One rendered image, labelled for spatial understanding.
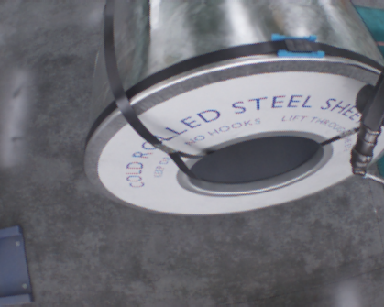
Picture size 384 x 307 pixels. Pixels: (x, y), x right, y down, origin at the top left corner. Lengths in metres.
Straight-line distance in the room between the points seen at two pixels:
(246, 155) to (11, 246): 1.54
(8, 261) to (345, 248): 2.15
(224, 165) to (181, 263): 0.68
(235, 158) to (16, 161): 1.53
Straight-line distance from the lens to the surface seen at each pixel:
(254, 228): 1.90
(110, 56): 0.77
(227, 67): 0.64
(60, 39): 2.90
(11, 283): 2.12
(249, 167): 1.43
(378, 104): 0.65
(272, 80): 0.70
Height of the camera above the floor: 1.82
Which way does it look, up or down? 65 degrees down
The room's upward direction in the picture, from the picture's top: 4 degrees clockwise
